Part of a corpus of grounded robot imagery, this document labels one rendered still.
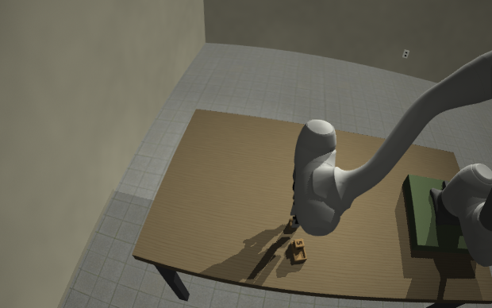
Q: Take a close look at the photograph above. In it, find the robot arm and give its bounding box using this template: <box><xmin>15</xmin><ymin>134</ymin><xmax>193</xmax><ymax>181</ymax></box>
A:
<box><xmin>293</xmin><ymin>51</ymin><xmax>492</xmax><ymax>267</ymax></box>

